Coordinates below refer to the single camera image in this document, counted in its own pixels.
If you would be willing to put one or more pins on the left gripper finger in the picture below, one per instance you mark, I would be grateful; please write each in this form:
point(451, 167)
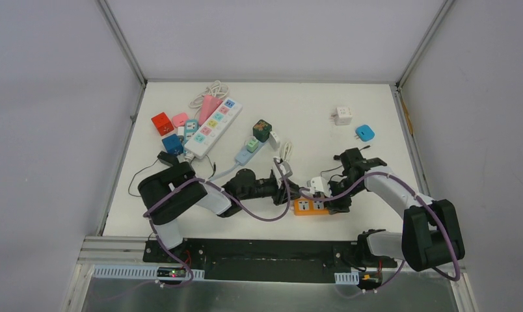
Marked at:
point(282, 197)
point(291, 187)

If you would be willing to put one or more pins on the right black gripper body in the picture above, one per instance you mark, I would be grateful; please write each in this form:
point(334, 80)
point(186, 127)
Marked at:
point(339, 188)

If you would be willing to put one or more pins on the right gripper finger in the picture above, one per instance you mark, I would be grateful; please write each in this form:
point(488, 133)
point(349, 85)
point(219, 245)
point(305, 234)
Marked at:
point(336, 207)
point(326, 195)

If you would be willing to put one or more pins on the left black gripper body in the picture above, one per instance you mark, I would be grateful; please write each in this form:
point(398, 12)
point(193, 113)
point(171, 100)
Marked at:
point(281, 192)

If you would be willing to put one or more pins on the black plug adapter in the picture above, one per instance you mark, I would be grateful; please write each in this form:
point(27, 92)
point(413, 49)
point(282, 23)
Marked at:
point(306, 193)

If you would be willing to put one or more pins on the orange power strip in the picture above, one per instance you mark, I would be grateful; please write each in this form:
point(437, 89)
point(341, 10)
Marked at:
point(306, 207)

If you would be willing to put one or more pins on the blue folding plug adapter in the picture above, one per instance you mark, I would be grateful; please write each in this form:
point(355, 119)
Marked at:
point(365, 133)

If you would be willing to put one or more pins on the white tiger cube adapter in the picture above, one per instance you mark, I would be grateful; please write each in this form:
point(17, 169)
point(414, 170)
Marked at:
point(342, 116)

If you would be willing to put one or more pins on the white multicolour power strip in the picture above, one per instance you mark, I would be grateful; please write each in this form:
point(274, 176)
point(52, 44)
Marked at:
point(212, 129)

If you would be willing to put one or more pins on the red cube socket adapter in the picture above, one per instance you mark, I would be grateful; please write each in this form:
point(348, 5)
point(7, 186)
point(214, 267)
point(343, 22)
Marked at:
point(162, 123)

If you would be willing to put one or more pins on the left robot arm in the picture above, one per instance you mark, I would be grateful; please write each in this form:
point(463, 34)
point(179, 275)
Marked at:
point(224, 202)

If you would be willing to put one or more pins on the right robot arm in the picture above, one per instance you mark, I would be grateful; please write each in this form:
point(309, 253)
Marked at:
point(430, 235)

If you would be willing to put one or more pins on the light green plug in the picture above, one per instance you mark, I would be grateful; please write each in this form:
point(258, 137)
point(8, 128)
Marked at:
point(252, 144)

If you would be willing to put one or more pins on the light blue power strip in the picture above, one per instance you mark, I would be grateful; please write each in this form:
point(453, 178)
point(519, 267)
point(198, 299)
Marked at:
point(242, 158)

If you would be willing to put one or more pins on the small white cube adapter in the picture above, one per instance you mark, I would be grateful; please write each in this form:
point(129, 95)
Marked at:
point(274, 140)

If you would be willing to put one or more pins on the dark green cube adapter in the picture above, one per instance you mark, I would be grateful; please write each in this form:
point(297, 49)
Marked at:
point(261, 130)

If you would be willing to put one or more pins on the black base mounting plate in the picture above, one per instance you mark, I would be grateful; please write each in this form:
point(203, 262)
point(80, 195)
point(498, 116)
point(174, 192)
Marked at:
point(294, 261)

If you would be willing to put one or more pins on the teal power strip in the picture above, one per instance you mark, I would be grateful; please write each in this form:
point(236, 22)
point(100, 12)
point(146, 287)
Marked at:
point(190, 128)

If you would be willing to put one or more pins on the pink wedge power strip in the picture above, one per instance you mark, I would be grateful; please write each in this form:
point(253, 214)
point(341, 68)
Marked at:
point(209, 105)

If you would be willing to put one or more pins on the dark blue cube adapter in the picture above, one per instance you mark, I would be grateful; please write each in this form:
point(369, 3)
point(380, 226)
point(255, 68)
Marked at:
point(173, 145)

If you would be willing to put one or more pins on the pink square adapter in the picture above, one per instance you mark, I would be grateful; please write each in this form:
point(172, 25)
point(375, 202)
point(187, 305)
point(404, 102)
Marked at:
point(179, 120)

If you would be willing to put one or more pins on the black charger with cable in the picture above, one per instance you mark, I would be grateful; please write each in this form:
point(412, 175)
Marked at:
point(166, 158)

